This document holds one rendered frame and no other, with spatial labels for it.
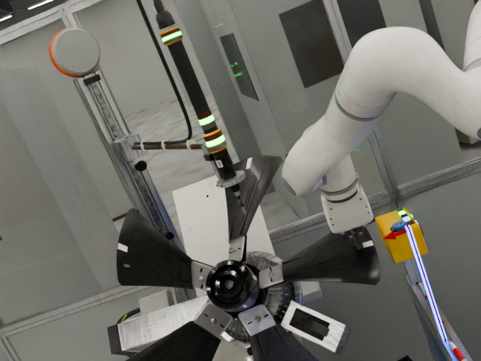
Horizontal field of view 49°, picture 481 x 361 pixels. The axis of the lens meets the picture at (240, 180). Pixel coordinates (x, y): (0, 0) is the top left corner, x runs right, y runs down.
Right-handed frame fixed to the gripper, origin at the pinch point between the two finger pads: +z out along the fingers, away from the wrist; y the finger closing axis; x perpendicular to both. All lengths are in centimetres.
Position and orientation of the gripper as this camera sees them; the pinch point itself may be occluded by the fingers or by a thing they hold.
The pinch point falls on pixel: (356, 239)
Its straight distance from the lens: 127.6
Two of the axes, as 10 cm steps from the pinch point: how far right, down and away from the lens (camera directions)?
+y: -9.3, 3.4, 1.3
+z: 3.5, 7.6, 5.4
